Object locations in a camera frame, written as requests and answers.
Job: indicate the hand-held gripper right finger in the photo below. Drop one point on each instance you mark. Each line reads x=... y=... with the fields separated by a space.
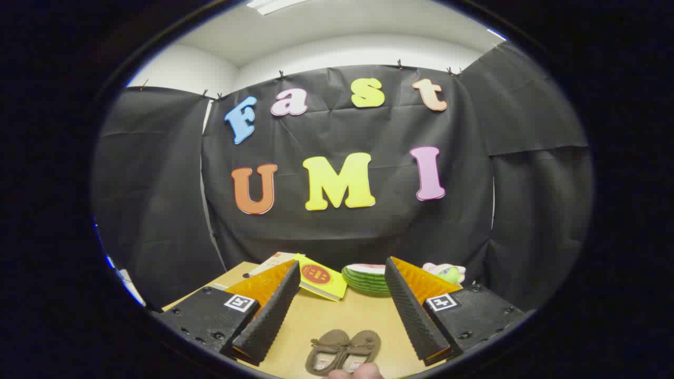
x=410 y=310

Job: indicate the yellow book with red circle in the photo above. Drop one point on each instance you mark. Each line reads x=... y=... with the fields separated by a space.
x=322 y=276

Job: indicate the brown fuzzy slipper shoe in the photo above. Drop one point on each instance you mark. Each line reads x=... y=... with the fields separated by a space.
x=364 y=343
x=327 y=345

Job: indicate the ceiling light panel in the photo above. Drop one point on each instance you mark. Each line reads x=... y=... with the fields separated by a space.
x=274 y=4

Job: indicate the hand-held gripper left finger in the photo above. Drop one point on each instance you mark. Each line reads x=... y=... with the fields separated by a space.
x=274 y=310

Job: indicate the beige book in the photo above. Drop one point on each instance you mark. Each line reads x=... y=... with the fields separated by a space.
x=274 y=260

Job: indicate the pink and green plush toy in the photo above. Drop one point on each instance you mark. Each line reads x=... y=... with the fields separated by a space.
x=447 y=272

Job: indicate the watermelon slice plush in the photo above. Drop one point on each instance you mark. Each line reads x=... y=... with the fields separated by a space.
x=366 y=281

